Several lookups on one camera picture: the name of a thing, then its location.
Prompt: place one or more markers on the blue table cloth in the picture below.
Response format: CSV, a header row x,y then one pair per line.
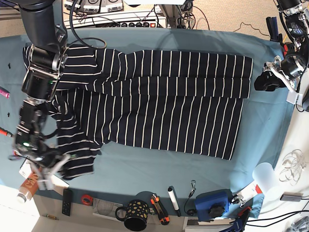
x,y
123,173

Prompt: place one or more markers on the black red clamp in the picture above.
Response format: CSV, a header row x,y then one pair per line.
x,y
288,49

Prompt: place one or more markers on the black remote control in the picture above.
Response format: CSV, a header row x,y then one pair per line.
x,y
67,201

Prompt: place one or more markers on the power strip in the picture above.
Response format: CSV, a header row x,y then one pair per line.
x,y
161,23

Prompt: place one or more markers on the white phone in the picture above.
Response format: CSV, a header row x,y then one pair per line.
x,y
25,169

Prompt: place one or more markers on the orange tape roll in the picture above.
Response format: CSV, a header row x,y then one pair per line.
x,y
87,200

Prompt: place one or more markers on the white marker pen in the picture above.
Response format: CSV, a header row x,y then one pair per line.
x,y
174,202

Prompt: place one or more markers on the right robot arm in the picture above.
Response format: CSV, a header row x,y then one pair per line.
x,y
44,26

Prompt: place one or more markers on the translucent plastic cup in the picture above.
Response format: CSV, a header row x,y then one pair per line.
x,y
267,180

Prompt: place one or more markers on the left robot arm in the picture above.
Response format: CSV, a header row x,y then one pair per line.
x,y
294,18

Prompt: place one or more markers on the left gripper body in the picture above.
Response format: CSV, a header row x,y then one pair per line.
x,y
289,70

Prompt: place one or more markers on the black yellow patterned mug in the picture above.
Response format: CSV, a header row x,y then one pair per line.
x,y
134,215

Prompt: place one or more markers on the blue handled clamp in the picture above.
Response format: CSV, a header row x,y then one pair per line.
x,y
238,225

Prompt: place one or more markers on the orange black utility knife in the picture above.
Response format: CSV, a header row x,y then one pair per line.
x,y
160,210

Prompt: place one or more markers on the navy white striped t-shirt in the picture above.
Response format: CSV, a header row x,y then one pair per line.
x,y
180,101

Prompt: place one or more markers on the orange drink bottle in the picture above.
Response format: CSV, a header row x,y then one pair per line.
x,y
28,189

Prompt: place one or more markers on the blue box with knob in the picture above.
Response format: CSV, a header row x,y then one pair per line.
x,y
212,206

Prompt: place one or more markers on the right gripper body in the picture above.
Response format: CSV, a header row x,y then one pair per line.
x,y
46,164

